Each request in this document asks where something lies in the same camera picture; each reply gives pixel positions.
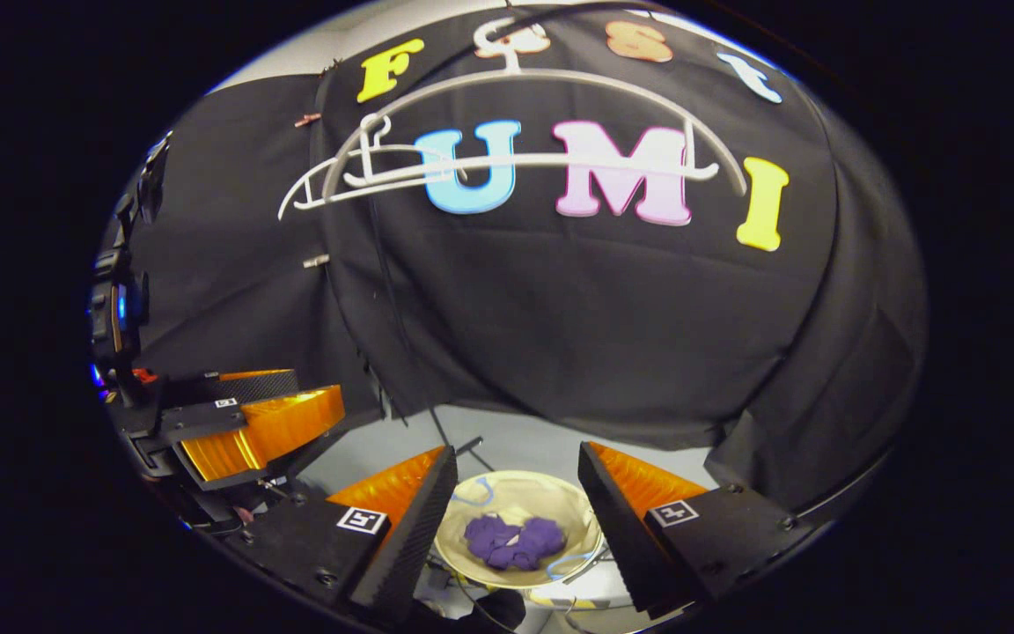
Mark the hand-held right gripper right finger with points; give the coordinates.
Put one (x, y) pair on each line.
(617, 528)

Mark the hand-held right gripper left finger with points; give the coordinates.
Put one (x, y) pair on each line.
(410, 546)

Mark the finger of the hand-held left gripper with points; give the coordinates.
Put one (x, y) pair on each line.
(199, 421)
(252, 387)

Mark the purple knitted cardigan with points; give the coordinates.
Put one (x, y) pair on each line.
(507, 541)

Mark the beige round laundry hamper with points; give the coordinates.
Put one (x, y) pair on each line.
(525, 493)

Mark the large white clothes hanger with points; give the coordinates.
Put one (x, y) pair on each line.
(560, 77)

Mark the small white clothes hanger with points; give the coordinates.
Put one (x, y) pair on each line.
(304, 204)

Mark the silver metal clip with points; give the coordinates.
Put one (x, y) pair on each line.
(317, 261)

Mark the black backdrop cloth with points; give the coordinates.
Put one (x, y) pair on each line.
(560, 335)

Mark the copper spring clip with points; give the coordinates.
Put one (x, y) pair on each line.
(307, 119)

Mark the row of black backdrop clips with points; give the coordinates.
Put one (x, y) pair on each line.
(331, 64)

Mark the black clothes rail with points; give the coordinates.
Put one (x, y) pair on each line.
(577, 7)

